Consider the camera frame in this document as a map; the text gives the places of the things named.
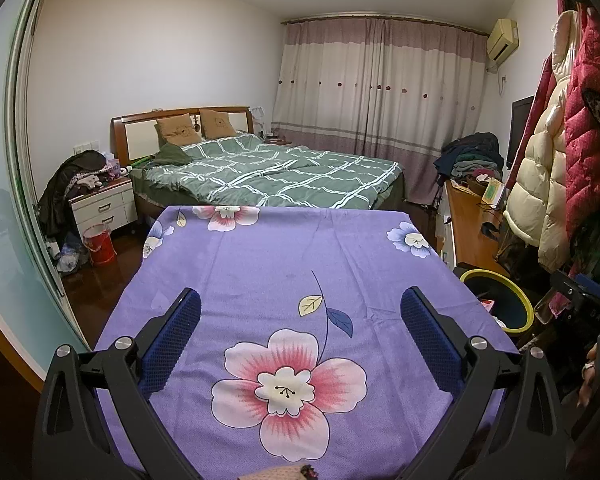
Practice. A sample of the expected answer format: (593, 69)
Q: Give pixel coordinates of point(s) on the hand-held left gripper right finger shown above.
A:
(430, 340)

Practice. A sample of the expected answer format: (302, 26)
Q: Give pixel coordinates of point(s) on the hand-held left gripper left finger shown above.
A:
(170, 340)

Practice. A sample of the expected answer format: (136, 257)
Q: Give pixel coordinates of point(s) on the yellow rim trash bin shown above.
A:
(510, 310)

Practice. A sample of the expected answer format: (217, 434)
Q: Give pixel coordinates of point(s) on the person's right hand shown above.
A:
(587, 375)

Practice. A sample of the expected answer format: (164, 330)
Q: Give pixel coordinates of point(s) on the purple floral tablecloth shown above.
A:
(260, 270)

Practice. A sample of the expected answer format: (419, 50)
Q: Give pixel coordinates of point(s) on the red bucket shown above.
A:
(100, 250)

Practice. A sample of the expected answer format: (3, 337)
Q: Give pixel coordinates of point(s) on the wooden desk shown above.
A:
(467, 230)

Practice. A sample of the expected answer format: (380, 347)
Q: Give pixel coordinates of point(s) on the plastic bags on floor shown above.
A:
(70, 257)

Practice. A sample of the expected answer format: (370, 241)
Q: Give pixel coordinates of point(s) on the cream puffer jacket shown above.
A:
(540, 185)

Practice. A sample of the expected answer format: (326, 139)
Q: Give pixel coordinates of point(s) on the white nightstand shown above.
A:
(102, 207)

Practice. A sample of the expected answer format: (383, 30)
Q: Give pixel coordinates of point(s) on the green printed box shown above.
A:
(492, 194)

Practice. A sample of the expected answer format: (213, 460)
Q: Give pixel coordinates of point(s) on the red puffer jacket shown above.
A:
(587, 150)

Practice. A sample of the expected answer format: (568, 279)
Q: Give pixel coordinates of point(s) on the pink knit clothing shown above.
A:
(280, 473)

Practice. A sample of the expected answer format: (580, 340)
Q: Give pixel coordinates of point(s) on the pink tissue box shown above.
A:
(113, 164)

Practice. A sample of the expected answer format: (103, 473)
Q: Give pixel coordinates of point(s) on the dark green garment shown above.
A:
(170, 155)

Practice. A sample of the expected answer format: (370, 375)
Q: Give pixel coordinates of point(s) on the pile of folded clothes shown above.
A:
(470, 155)

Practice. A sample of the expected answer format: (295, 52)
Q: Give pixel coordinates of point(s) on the black television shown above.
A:
(520, 130)

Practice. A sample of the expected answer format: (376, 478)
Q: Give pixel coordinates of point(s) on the dark clothes pile on nightstand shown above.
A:
(60, 180)

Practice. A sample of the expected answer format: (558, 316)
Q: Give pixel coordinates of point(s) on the green plaid duvet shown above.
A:
(280, 175)

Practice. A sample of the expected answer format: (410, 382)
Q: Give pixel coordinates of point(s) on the wooden bed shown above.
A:
(135, 132)

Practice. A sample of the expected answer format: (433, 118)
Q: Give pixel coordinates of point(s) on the brown pillow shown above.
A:
(217, 123)
(177, 129)

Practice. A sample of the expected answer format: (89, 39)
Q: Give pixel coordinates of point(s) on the glass sliding wardrobe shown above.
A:
(10, 185)

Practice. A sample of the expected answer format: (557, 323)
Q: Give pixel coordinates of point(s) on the dark red hanging garment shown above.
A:
(542, 90)

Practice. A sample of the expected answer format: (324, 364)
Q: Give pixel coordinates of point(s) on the small wooden bedside table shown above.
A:
(279, 140)

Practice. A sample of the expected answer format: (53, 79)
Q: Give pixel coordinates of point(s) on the pink white curtain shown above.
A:
(380, 110)

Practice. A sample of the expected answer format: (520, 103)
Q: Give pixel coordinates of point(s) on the white bedside lamp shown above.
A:
(258, 120)

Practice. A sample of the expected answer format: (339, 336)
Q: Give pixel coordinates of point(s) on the cream air conditioner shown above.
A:
(502, 40)

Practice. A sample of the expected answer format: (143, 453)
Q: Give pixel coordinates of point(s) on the white wall socket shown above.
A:
(86, 147)

